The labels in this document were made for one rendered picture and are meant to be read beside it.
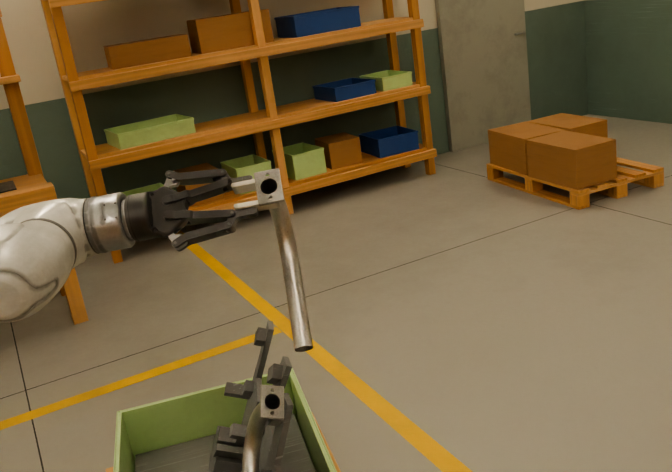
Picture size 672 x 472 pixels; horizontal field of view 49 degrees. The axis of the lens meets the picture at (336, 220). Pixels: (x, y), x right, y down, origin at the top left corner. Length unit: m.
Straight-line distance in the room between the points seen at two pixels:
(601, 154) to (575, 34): 3.16
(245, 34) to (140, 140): 1.18
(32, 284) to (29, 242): 0.07
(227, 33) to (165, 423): 4.57
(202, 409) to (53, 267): 0.83
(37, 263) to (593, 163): 5.00
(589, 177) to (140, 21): 3.72
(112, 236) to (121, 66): 4.73
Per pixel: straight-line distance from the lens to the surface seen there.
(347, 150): 6.57
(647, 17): 8.26
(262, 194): 1.15
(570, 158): 5.66
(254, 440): 1.37
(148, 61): 5.91
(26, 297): 1.04
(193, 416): 1.83
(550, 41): 8.51
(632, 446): 3.15
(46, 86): 6.32
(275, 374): 1.48
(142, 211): 1.17
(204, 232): 1.16
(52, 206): 1.21
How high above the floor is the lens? 1.82
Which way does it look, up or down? 18 degrees down
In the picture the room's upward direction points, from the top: 8 degrees counter-clockwise
